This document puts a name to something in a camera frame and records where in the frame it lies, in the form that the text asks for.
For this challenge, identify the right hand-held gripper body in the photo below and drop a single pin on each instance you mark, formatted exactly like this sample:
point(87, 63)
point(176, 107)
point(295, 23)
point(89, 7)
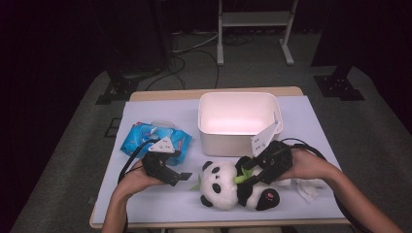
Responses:
point(278, 158)

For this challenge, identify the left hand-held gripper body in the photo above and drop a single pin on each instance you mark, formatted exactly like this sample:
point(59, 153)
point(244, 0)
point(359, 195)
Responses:
point(155, 163)

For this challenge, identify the blue wet wipes pack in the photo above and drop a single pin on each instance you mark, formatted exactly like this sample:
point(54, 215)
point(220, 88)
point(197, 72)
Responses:
point(136, 139)

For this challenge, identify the white storage box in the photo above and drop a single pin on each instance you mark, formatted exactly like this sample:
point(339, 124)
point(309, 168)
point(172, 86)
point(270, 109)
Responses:
point(226, 142)

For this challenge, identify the panda plush toy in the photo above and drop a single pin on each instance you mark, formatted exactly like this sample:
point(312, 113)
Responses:
point(220, 191)

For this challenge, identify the white wet wipe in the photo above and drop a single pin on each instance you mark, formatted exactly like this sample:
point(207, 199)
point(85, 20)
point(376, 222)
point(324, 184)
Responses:
point(307, 191)

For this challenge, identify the person's left hand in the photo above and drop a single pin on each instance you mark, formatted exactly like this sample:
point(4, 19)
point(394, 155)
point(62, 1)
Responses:
point(137, 181)

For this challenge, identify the person's right hand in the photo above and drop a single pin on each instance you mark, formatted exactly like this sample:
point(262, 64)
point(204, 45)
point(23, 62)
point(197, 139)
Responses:
point(311, 166)

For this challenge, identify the black square floor hatch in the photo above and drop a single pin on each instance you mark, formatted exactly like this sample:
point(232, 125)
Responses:
point(113, 127)

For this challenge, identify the light wooden table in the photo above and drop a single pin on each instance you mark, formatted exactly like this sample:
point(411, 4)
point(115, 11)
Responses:
point(162, 94)

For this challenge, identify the black stand base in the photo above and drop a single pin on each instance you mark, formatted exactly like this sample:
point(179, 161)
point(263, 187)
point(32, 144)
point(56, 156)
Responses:
point(338, 87)
point(118, 92)

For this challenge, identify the white metal stand frame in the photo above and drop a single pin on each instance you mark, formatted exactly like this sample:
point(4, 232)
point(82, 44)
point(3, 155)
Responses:
point(254, 18)

